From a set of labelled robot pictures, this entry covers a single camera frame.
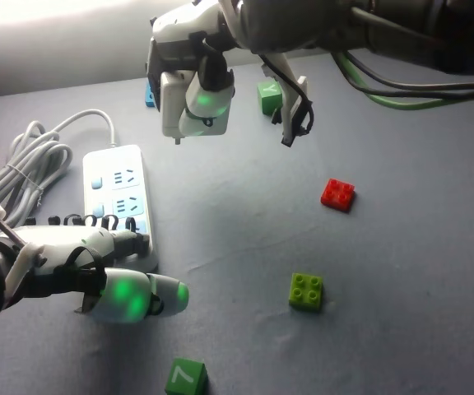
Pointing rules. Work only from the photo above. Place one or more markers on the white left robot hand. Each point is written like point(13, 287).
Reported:
point(64, 243)

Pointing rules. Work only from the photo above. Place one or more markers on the white power adapter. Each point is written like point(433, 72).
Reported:
point(173, 107)

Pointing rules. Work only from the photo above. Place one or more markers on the white power strip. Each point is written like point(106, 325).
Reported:
point(109, 164)

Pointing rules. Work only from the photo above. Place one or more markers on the grey table cloth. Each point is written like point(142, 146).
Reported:
point(237, 247)

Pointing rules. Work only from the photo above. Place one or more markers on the red building brick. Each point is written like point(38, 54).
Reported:
point(337, 203)

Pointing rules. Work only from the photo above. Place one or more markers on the green letter Y cube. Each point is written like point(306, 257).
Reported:
point(268, 103)

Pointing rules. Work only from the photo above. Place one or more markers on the blue four-hole block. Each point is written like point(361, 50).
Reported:
point(150, 98)

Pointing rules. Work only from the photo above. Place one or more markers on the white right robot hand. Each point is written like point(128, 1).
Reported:
point(179, 29)

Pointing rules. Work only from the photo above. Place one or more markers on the lime green building brick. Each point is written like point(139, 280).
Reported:
point(305, 304)

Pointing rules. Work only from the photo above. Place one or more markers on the green number 7 cube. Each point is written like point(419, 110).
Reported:
point(196, 382)

